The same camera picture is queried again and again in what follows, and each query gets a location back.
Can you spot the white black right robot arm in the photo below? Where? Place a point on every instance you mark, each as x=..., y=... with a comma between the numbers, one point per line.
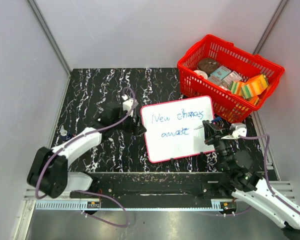
x=240, y=181

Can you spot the white tape roll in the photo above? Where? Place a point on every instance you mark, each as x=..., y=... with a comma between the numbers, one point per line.
x=201, y=74

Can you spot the teal small box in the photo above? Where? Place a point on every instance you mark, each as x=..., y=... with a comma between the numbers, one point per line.
x=221, y=72

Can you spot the brown round item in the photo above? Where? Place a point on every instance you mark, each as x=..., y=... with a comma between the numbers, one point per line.
x=207, y=65

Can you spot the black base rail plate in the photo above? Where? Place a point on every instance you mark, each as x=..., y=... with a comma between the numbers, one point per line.
x=205, y=185

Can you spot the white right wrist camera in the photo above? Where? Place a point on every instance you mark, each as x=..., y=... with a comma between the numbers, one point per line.
x=239, y=130

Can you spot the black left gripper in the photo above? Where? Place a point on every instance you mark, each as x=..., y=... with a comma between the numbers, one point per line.
x=135, y=128

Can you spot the yellow green sponge pack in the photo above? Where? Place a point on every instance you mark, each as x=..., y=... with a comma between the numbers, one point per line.
x=235, y=87

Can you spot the pink white small box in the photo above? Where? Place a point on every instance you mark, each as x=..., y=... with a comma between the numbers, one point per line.
x=230, y=78

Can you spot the pink framed whiteboard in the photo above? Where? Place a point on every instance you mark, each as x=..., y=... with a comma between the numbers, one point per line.
x=172, y=128

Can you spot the white blue whiteboard marker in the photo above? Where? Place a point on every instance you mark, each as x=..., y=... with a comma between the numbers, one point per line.
x=209, y=123

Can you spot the orange sponge pack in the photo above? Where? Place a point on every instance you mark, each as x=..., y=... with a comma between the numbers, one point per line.
x=254, y=86

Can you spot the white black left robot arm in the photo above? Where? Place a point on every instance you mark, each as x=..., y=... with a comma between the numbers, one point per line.
x=49, y=173

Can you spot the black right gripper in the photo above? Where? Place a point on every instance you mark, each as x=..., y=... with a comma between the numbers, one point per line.
x=213, y=133

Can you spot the red plastic shopping basket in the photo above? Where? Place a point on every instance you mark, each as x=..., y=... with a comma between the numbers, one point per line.
x=230, y=107

